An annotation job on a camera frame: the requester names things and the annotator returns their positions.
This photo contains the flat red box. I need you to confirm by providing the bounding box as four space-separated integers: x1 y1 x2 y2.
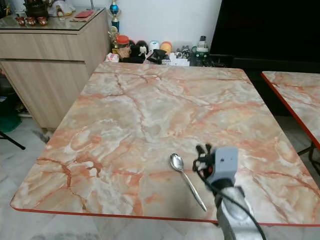
74 9 95 21

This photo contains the light wooden cabinet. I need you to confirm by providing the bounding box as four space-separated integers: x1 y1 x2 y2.
0 8 112 132

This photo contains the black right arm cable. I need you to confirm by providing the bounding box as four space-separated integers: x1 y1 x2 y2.
203 174 268 240

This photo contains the silver metal spoon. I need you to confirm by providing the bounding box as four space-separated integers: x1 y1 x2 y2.
169 153 208 213

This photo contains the black stand leg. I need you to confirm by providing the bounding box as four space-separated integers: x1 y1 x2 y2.
0 130 26 151

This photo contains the orange round container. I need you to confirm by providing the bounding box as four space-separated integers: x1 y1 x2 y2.
160 41 173 54

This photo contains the white figurine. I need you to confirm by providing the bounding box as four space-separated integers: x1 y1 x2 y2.
52 0 76 17

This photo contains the green bin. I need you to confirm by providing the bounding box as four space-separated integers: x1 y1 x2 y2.
0 94 22 133

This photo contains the green bottle with white cap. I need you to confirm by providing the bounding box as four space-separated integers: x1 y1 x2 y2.
196 35 210 56

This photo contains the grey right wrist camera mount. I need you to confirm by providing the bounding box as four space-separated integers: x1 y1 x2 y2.
209 146 239 185

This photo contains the white flat box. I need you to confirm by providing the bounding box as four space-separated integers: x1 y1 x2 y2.
168 55 191 67

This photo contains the black pouch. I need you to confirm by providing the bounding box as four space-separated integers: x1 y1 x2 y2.
146 48 171 65

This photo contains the blue and gold trophy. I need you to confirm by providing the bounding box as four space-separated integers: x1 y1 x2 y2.
108 0 121 33

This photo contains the red-lidded jar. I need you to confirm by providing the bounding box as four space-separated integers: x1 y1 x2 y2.
115 34 130 59

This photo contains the black television screen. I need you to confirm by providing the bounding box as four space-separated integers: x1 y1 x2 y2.
209 0 320 58

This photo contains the red-edged marble side table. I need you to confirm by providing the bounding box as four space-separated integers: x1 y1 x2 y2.
261 70 320 152

